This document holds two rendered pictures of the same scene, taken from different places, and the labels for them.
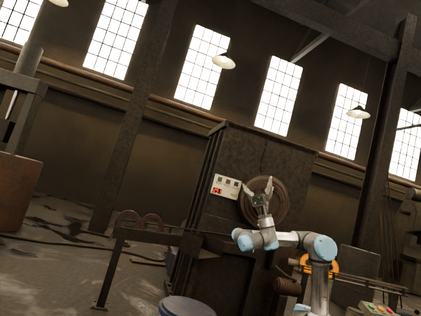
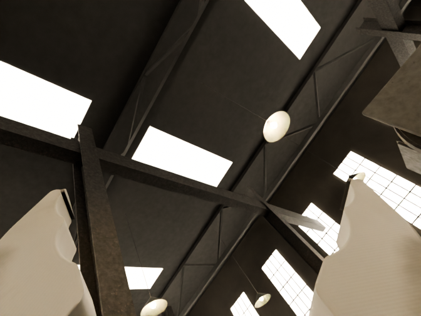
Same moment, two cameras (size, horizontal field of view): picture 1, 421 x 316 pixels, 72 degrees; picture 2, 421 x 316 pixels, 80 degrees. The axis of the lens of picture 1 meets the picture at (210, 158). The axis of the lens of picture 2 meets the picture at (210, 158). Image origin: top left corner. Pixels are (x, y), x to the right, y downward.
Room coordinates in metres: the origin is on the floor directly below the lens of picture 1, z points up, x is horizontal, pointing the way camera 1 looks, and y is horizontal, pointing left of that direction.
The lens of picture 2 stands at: (1.57, -0.33, 1.07)
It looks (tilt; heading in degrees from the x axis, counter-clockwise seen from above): 49 degrees up; 121
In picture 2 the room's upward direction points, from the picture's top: 44 degrees counter-clockwise
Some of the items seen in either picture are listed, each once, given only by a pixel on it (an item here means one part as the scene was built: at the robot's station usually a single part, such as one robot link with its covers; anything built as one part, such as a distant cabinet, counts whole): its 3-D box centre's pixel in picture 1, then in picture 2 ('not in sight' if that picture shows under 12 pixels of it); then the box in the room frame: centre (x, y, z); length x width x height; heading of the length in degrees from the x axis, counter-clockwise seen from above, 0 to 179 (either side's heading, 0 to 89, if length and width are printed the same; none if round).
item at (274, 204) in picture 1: (268, 202); not in sight; (2.53, -0.59, 1.12); 0.28 x 0.06 x 0.28; 102
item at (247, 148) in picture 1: (240, 220); not in sight; (3.04, -0.48, 0.88); 1.08 x 0.73 x 1.76; 102
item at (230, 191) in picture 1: (226, 187); not in sight; (2.66, -0.21, 1.15); 0.26 x 0.02 x 0.18; 102
